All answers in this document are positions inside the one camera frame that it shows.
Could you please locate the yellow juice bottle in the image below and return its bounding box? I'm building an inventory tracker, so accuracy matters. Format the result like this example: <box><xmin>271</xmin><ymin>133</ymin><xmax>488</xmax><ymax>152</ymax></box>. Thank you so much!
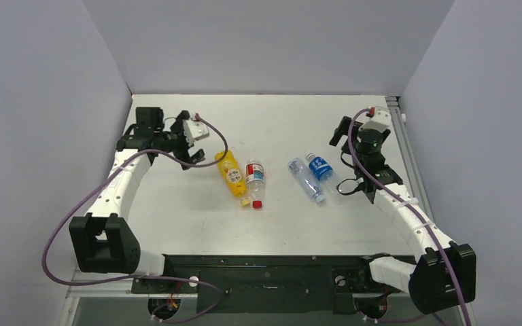
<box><xmin>215</xmin><ymin>150</ymin><xmax>247</xmax><ymax>198</ymax></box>

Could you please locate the clear bottle red label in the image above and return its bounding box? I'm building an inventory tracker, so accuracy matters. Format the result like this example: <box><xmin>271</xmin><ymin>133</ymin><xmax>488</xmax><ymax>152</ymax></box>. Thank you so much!
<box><xmin>245</xmin><ymin>159</ymin><xmax>265</xmax><ymax>202</ymax></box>

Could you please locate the red bottle cap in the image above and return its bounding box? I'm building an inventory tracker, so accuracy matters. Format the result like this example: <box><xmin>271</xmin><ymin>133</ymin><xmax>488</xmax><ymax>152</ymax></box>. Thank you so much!
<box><xmin>251</xmin><ymin>200</ymin><xmax>263</xmax><ymax>209</ymax></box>

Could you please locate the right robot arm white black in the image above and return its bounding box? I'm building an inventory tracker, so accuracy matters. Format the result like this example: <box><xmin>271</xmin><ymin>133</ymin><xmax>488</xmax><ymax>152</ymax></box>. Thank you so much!
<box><xmin>330</xmin><ymin>116</ymin><xmax>476</xmax><ymax>314</ymax></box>

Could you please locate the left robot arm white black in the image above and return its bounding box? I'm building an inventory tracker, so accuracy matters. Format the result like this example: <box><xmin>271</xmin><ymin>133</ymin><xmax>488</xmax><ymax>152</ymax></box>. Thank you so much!
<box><xmin>69</xmin><ymin>107</ymin><xmax>209</xmax><ymax>292</ymax></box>

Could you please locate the clear bottle blue label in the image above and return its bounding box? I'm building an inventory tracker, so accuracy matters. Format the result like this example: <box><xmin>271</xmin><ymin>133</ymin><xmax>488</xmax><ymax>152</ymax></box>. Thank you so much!
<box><xmin>306</xmin><ymin>152</ymin><xmax>343</xmax><ymax>204</ymax></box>

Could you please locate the clear crumpled water bottle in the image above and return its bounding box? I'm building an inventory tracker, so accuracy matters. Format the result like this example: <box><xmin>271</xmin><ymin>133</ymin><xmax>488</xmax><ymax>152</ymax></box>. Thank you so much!
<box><xmin>288</xmin><ymin>158</ymin><xmax>326</xmax><ymax>204</ymax></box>

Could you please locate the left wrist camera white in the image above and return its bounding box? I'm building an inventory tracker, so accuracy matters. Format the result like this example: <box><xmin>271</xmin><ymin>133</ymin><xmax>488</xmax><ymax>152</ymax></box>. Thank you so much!
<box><xmin>183</xmin><ymin>113</ymin><xmax>210</xmax><ymax>145</ymax></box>

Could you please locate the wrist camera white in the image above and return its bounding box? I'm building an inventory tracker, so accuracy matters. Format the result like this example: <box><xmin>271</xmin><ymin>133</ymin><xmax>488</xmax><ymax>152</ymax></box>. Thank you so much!
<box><xmin>183</xmin><ymin>113</ymin><xmax>210</xmax><ymax>145</ymax></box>
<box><xmin>362</xmin><ymin>106</ymin><xmax>392</xmax><ymax>133</ymax></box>

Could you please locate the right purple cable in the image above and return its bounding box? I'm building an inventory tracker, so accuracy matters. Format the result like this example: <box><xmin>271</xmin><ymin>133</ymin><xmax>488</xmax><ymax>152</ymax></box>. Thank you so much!
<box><xmin>347</xmin><ymin>107</ymin><xmax>472</xmax><ymax>326</ymax></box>

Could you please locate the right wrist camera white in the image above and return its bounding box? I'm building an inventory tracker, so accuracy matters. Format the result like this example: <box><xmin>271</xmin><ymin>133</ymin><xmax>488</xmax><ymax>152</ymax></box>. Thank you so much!
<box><xmin>362</xmin><ymin>106</ymin><xmax>392</xmax><ymax>133</ymax></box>

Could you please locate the aluminium frame rail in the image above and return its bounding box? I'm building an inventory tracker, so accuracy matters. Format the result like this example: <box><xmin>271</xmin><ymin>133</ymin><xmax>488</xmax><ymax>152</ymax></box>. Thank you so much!
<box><xmin>385</xmin><ymin>96</ymin><xmax>434</xmax><ymax>221</ymax></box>

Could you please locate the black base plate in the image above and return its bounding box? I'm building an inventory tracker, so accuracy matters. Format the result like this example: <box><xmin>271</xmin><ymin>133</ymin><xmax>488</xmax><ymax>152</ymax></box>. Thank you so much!
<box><xmin>131</xmin><ymin>255</ymin><xmax>399</xmax><ymax>313</ymax></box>

